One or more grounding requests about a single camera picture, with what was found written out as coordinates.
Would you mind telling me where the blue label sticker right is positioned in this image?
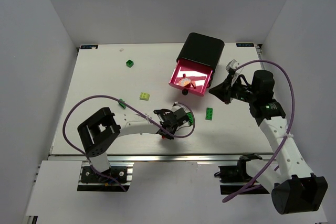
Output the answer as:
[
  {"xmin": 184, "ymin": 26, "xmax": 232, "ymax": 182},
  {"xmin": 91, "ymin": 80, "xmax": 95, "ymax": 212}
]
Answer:
[{"xmin": 236, "ymin": 42, "xmax": 255, "ymax": 47}]

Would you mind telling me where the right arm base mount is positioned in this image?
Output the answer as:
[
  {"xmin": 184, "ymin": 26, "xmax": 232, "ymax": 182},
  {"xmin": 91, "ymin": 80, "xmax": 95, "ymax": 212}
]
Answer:
[{"xmin": 214, "ymin": 154, "xmax": 263, "ymax": 195}]

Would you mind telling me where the long green lego brick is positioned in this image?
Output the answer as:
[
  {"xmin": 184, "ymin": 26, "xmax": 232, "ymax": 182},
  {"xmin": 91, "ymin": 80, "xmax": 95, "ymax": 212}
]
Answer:
[
  {"xmin": 205, "ymin": 108, "xmax": 213, "ymax": 121},
  {"xmin": 187, "ymin": 112, "xmax": 195, "ymax": 125}
]

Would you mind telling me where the small green lego piece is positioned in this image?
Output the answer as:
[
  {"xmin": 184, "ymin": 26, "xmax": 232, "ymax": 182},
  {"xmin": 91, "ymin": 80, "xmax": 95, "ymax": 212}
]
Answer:
[{"xmin": 118, "ymin": 99, "xmax": 126, "ymax": 109}]

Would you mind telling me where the lime green lego brick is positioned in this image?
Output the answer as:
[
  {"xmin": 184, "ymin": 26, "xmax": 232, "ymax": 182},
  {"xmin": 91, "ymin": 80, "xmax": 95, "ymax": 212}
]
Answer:
[{"xmin": 139, "ymin": 92, "xmax": 150, "ymax": 101}]

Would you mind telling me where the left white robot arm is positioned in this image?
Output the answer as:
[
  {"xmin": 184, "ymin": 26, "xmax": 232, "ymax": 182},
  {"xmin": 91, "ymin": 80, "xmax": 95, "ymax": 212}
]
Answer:
[{"xmin": 77, "ymin": 105, "xmax": 190, "ymax": 173}]

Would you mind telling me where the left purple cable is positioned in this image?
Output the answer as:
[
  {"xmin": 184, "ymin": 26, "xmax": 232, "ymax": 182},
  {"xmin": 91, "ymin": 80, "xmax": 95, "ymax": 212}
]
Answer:
[{"xmin": 62, "ymin": 94, "xmax": 196, "ymax": 192}]

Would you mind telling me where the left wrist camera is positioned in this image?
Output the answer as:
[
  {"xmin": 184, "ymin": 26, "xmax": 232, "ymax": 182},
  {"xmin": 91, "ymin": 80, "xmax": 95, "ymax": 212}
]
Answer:
[{"xmin": 153, "ymin": 103, "xmax": 189, "ymax": 125}]

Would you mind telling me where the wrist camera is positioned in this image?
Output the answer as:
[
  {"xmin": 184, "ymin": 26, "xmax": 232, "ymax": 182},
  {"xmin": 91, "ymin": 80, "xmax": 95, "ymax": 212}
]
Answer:
[
  {"xmin": 153, "ymin": 103, "xmax": 189, "ymax": 125},
  {"xmin": 225, "ymin": 59, "xmax": 240, "ymax": 72}
]

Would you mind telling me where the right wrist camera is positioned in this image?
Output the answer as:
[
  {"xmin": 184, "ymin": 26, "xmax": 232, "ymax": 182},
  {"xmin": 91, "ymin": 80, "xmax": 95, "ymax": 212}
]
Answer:
[{"xmin": 225, "ymin": 59, "xmax": 240, "ymax": 72}]

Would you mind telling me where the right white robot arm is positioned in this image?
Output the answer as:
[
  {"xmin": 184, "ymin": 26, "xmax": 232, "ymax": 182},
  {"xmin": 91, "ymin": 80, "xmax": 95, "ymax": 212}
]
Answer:
[{"xmin": 209, "ymin": 69, "xmax": 328, "ymax": 215}]

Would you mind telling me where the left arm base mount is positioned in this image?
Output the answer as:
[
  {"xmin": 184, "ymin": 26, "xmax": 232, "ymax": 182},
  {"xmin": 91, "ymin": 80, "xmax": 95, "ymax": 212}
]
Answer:
[{"xmin": 77, "ymin": 162, "xmax": 133, "ymax": 193}]

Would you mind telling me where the small dark green lego cube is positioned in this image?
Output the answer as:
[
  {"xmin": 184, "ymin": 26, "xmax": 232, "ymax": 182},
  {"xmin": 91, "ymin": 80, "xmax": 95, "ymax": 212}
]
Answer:
[{"xmin": 126, "ymin": 60, "xmax": 134, "ymax": 68}]

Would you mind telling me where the blue label sticker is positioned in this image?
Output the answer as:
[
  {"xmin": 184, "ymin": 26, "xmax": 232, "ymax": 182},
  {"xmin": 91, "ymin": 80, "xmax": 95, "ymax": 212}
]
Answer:
[
  {"xmin": 236, "ymin": 42, "xmax": 255, "ymax": 47},
  {"xmin": 80, "ymin": 45, "xmax": 98, "ymax": 50}
]

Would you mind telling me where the black drawer housing box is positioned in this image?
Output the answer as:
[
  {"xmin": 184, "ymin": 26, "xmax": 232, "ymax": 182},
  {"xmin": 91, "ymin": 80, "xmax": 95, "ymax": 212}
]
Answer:
[{"xmin": 176, "ymin": 33, "xmax": 225, "ymax": 72}]

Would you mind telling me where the blue label sticker left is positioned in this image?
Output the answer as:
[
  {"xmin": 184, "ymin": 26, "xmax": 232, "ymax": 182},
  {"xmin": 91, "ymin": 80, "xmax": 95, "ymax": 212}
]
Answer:
[{"xmin": 80, "ymin": 45, "xmax": 98, "ymax": 50}]

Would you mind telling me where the pink drawer with black knob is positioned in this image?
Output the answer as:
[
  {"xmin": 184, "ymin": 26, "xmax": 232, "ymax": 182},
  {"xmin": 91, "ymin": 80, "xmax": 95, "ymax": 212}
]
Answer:
[{"xmin": 169, "ymin": 59, "xmax": 214, "ymax": 97}]

